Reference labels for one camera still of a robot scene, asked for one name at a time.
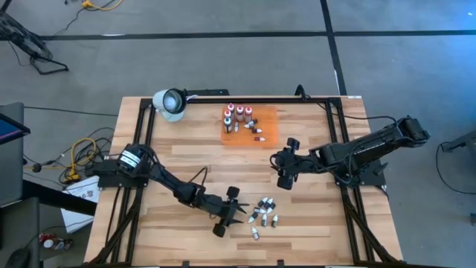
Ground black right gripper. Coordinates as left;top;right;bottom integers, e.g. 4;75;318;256
273;138;300;190

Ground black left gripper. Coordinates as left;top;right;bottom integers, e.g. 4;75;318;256
212;187;251;238

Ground orange translucent plastic bin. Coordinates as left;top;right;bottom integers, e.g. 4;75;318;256
220;106;280;148

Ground black power strip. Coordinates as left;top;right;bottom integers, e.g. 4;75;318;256
185;89;231;96

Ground white spotlight lamp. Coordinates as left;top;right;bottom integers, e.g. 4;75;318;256
152;87;189;124

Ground white paper box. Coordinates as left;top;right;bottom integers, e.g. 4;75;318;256
60;175;100;235

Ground red and white packet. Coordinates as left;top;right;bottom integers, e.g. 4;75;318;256
39;232;74;251

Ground black computer mouse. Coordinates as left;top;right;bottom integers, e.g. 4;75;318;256
5;247;33;268

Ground grey cabinet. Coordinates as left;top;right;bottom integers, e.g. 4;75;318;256
0;102;25;208

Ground blue-screen tablet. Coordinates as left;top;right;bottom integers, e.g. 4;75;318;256
0;112;31;146

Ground black tripod stand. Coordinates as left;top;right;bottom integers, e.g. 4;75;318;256
0;10;70;76

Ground black aluminium table frame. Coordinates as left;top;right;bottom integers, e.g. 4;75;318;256
87;95;405;268

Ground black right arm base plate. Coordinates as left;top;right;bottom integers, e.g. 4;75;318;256
332;156;387;188

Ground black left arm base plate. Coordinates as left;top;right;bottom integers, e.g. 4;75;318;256
86;163;149;189

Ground yellow coiled cable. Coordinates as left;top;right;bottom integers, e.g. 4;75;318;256
65;137;98;184

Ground yellow floor cable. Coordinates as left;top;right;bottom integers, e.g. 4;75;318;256
80;0;124;11

